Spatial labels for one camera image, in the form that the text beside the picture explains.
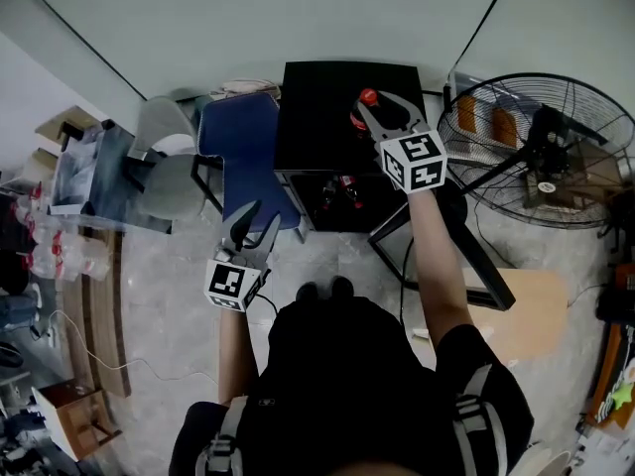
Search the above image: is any orange printed board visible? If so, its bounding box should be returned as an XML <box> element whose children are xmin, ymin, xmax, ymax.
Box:
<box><xmin>587</xmin><ymin>324</ymin><xmax>635</xmax><ymax>430</ymax></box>

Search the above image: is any stack of wooden planks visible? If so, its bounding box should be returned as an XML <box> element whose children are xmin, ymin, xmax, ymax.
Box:
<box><xmin>62</xmin><ymin>225</ymin><xmax>133</xmax><ymax>399</ymax></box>

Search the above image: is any glass-top table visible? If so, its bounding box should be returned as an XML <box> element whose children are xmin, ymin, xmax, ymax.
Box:
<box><xmin>48</xmin><ymin>119</ymin><xmax>174</xmax><ymax>235</ymax></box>

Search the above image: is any black floor fan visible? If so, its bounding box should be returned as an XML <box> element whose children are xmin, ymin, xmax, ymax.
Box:
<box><xmin>436</xmin><ymin>71</ymin><xmax>635</xmax><ymax>230</ymax></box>

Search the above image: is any pack of clear water bottles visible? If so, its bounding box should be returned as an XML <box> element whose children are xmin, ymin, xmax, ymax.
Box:
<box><xmin>12</xmin><ymin>183</ymin><xmax>110</xmax><ymax>282</ymax></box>

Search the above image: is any black wall cable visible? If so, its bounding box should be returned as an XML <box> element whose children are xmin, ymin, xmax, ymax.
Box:
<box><xmin>451</xmin><ymin>0</ymin><xmax>516</xmax><ymax>71</ymax></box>

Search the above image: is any small wooden stool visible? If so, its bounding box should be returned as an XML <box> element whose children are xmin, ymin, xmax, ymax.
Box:
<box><xmin>30</xmin><ymin>382</ymin><xmax>123</xmax><ymax>463</ymax></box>

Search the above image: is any person's right forearm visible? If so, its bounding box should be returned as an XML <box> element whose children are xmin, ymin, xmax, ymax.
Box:
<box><xmin>407</xmin><ymin>185</ymin><xmax>475</xmax><ymax>351</ymax></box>

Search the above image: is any grey shoulder strap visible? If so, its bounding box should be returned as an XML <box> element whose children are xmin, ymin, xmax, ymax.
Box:
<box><xmin>195</xmin><ymin>395</ymin><xmax>249</xmax><ymax>476</ymax></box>
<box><xmin>453</xmin><ymin>363</ymin><xmax>510</xmax><ymax>476</ymax></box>

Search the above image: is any person's left forearm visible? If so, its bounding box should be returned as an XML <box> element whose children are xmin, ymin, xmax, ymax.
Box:
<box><xmin>216</xmin><ymin>307</ymin><xmax>260</xmax><ymax>406</ymax></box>

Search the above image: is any right hand-held gripper cable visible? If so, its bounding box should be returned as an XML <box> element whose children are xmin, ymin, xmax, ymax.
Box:
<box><xmin>399</xmin><ymin>238</ymin><xmax>416</xmax><ymax>327</ymax></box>

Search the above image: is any grey shell chair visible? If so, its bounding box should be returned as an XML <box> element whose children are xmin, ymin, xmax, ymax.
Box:
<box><xmin>126</xmin><ymin>95</ymin><xmax>209</xmax><ymax>222</ymax></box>

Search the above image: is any white cloth bundle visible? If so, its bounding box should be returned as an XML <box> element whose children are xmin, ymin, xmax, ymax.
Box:
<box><xmin>220</xmin><ymin>77</ymin><xmax>283</xmax><ymax>99</ymax></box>

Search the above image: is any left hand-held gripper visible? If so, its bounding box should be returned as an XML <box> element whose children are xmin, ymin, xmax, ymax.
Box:
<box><xmin>203</xmin><ymin>199</ymin><xmax>283</xmax><ymax>313</ymax></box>

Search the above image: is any blue chair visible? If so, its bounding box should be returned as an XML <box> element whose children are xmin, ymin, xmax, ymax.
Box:
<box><xmin>191</xmin><ymin>91</ymin><xmax>305</xmax><ymax>237</ymax></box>

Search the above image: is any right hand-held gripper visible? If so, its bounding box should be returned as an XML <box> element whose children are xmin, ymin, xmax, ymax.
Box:
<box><xmin>356</xmin><ymin>90</ymin><xmax>448</xmax><ymax>196</ymax></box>

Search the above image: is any brown cardboard sheet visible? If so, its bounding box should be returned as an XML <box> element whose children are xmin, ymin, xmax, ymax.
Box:
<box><xmin>460</xmin><ymin>269</ymin><xmax>570</xmax><ymax>364</ymax></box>

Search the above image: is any wooden shelf unit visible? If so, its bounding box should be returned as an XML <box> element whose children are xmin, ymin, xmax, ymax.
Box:
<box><xmin>33</xmin><ymin>106</ymin><xmax>103</xmax><ymax>168</ymax></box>

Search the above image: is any white floor cable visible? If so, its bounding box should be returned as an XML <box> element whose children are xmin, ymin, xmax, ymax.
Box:
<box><xmin>49</xmin><ymin>308</ymin><xmax>219</xmax><ymax>384</ymax></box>

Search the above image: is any person's black shirt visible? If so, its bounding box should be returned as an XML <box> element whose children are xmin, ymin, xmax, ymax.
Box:
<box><xmin>168</xmin><ymin>295</ymin><xmax>536</xmax><ymax>476</ymax></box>

